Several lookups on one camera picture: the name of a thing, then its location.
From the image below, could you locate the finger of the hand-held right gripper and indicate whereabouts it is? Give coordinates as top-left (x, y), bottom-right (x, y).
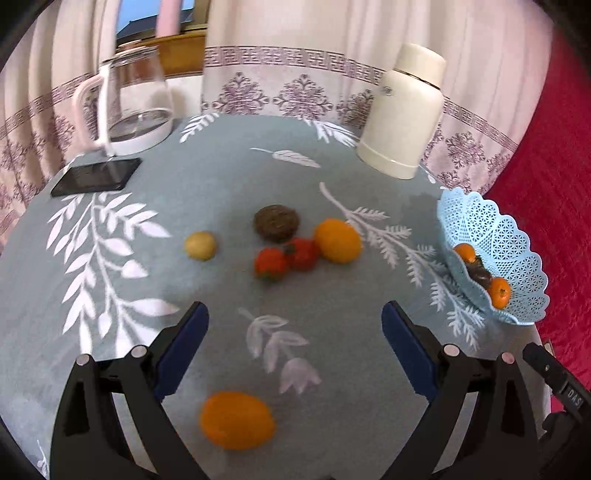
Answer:
top-left (523, 342), bottom-right (591, 418)

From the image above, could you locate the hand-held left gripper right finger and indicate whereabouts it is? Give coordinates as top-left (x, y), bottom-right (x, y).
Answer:
top-left (381, 300), bottom-right (541, 480)

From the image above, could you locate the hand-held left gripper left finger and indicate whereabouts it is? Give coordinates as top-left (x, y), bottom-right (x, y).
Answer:
top-left (50, 301), bottom-right (211, 480)

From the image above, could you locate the medium orange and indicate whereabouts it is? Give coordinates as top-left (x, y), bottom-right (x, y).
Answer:
top-left (199, 391), bottom-right (276, 450)

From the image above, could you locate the large orange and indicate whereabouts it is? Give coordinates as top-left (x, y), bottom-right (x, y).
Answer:
top-left (488, 277), bottom-right (513, 310)

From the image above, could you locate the brown water chestnut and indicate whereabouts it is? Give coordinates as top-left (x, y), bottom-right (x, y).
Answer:
top-left (464, 256), bottom-right (494, 289)
top-left (253, 204), bottom-right (301, 243)

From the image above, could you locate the small green-yellow longan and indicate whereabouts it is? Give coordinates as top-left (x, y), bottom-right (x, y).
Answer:
top-left (184, 232), bottom-right (217, 262)

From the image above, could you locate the red tomato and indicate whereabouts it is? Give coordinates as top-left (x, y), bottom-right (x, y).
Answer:
top-left (254, 248), bottom-right (291, 282)
top-left (283, 237), bottom-right (321, 272)

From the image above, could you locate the yellow lemon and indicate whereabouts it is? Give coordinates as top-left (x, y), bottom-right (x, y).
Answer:
top-left (314, 218), bottom-right (363, 264)

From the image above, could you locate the light blue plastic basket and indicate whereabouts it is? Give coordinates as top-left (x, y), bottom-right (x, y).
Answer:
top-left (436, 187), bottom-right (550, 326)

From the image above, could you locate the grey leaf-print tablecloth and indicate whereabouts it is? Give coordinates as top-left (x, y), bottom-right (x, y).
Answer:
top-left (0, 113), bottom-right (555, 480)

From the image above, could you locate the red quilted cloth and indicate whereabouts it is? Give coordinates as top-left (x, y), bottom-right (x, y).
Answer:
top-left (485, 25), bottom-right (591, 370)

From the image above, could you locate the black smartphone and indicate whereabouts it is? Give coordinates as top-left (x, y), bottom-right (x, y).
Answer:
top-left (50, 157), bottom-right (142, 198)

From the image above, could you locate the cream thermos jug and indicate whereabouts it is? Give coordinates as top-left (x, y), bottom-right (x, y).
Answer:
top-left (356, 43), bottom-right (447, 181)

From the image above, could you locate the glass kettle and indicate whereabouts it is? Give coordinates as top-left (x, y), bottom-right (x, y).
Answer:
top-left (74, 44), bottom-right (175, 158)

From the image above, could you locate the pink patterned curtain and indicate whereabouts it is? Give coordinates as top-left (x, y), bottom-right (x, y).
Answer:
top-left (0, 0), bottom-right (123, 241)
top-left (201, 0), bottom-right (555, 197)

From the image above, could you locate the pink bottle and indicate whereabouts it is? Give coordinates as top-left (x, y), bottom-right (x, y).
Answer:
top-left (154, 0), bottom-right (184, 38)

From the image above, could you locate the brown wooden rail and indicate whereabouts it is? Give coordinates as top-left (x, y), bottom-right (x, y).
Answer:
top-left (117, 30), bottom-right (207, 78)

